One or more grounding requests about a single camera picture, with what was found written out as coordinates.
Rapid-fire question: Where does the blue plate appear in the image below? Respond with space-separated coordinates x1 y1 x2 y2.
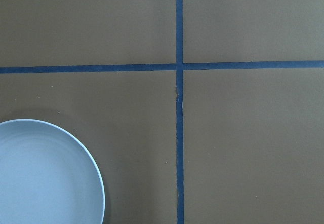
1 119 105 223

